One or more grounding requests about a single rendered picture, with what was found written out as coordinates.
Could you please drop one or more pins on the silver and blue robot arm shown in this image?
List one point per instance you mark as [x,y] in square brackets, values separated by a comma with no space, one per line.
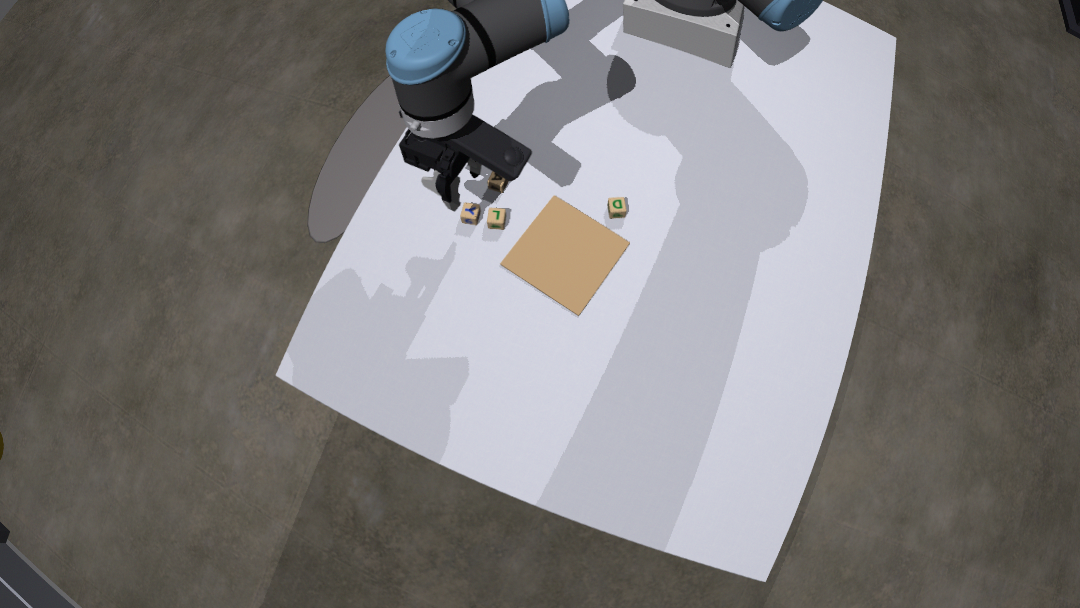
[433,54]

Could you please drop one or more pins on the tan flat mat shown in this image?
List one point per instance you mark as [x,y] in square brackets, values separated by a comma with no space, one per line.
[565,254]

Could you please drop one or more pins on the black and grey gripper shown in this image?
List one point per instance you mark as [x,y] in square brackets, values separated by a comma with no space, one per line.
[437,155]

